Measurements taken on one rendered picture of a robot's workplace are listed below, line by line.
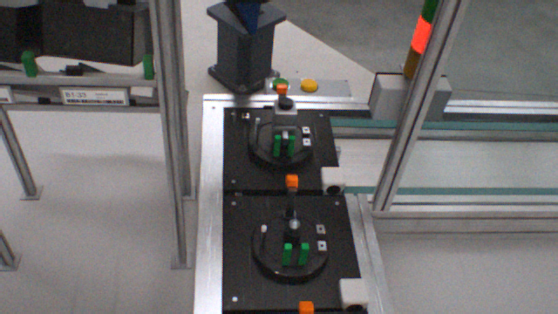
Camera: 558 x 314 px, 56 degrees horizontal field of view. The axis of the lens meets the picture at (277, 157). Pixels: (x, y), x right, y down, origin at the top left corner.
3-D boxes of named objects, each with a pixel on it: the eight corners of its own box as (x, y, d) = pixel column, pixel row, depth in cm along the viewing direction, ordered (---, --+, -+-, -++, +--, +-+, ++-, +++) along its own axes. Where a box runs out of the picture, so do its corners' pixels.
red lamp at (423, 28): (407, 37, 82) (416, 9, 78) (438, 37, 82) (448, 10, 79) (415, 56, 78) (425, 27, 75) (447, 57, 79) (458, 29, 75)
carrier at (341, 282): (223, 201, 102) (223, 158, 93) (343, 201, 104) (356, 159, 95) (222, 317, 85) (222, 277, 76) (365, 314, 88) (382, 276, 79)
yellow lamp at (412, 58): (399, 63, 85) (407, 37, 82) (429, 64, 86) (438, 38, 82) (406, 82, 82) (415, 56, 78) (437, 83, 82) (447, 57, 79)
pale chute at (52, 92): (56, 102, 112) (58, 81, 112) (116, 110, 112) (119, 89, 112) (-21, 86, 84) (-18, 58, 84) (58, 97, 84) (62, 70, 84)
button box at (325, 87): (263, 95, 133) (265, 76, 128) (343, 97, 135) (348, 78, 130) (264, 113, 128) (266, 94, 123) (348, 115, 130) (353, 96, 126)
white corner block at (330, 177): (317, 179, 108) (320, 166, 105) (339, 179, 108) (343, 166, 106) (320, 196, 105) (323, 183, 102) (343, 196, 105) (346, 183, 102)
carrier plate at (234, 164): (223, 114, 119) (224, 107, 118) (327, 116, 122) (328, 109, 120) (223, 195, 103) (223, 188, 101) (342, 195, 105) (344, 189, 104)
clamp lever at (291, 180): (283, 211, 96) (286, 174, 92) (294, 211, 96) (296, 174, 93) (285, 221, 92) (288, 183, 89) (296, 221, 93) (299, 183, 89)
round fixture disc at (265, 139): (246, 123, 115) (247, 116, 113) (309, 124, 116) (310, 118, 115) (248, 170, 105) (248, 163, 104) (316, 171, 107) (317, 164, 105)
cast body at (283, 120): (271, 116, 109) (274, 90, 104) (292, 117, 109) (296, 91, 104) (273, 145, 103) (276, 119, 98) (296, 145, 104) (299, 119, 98)
